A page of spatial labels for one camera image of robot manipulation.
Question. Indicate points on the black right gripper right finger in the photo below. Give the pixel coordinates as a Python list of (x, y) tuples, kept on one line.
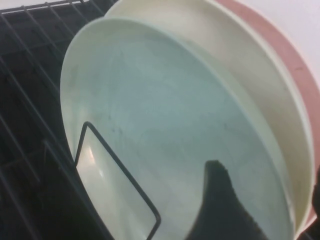
[(316, 192)]

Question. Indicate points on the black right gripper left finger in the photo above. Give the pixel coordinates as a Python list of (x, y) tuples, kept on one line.
[(220, 212)]

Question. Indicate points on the teal round plate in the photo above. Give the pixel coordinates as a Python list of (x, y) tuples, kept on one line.
[(155, 95)]

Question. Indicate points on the cream round plate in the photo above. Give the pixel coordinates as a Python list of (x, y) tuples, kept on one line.
[(270, 100)]

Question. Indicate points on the pink round plate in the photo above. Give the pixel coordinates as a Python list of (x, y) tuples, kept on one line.
[(282, 37)]

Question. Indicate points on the black plastic drip tray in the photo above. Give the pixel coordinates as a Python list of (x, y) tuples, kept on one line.
[(22, 105)]

